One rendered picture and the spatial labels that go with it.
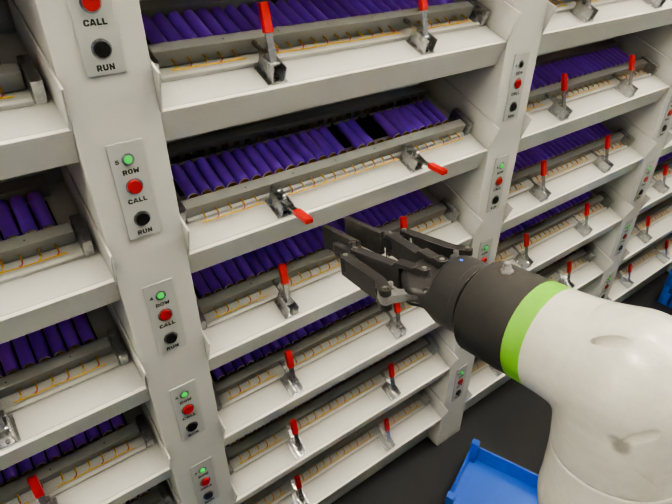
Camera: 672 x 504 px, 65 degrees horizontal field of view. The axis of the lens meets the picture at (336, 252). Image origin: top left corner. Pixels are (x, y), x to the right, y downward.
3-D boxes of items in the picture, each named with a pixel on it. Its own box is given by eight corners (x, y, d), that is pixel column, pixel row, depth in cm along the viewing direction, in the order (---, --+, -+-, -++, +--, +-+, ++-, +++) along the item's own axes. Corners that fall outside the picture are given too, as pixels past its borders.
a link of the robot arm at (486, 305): (573, 257, 45) (503, 297, 41) (559, 364, 51) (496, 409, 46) (514, 236, 50) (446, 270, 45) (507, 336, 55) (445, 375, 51)
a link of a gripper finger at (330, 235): (362, 263, 62) (357, 265, 62) (328, 244, 67) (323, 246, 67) (360, 240, 61) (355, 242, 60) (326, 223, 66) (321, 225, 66)
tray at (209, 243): (478, 167, 103) (500, 129, 96) (187, 275, 73) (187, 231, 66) (416, 106, 112) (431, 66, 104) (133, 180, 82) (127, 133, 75)
